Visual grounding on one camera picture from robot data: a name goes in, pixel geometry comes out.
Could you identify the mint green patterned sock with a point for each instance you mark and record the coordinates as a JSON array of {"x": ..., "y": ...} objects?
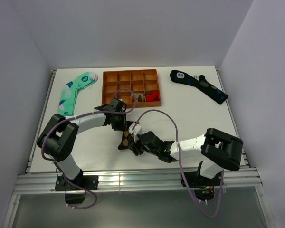
[{"x": 70, "y": 92}]

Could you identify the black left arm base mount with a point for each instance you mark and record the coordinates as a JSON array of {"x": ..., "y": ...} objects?
[{"x": 77, "y": 190}]

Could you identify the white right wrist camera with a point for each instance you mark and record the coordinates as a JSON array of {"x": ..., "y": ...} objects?
[{"x": 135, "y": 129}]

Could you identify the wooden compartment tray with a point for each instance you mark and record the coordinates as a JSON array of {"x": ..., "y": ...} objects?
[{"x": 121, "y": 84}]

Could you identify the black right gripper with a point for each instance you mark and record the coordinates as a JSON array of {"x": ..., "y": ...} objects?
[{"x": 134, "y": 146}]

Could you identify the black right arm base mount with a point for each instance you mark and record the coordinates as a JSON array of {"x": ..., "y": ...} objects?
[{"x": 201, "y": 188}]

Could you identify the rolled red sock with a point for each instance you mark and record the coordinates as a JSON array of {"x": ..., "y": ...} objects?
[{"x": 154, "y": 96}]

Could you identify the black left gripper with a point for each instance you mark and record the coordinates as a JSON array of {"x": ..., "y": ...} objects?
[{"x": 123, "y": 125}]

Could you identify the black blue sports sock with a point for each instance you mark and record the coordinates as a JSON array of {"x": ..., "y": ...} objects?
[{"x": 199, "y": 82}]

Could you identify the aluminium table edge rail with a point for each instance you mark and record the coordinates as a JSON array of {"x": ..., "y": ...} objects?
[{"x": 139, "y": 180}]

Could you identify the rolled orange green argyle sock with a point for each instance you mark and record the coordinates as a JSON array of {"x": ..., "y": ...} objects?
[{"x": 139, "y": 97}]

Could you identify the brown argyle sock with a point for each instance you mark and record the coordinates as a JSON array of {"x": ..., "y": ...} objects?
[{"x": 126, "y": 137}]

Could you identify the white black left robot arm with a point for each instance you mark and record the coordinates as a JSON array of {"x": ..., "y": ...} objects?
[{"x": 58, "y": 137}]

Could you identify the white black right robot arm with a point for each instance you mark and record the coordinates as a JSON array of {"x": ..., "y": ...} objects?
[{"x": 222, "y": 150}]

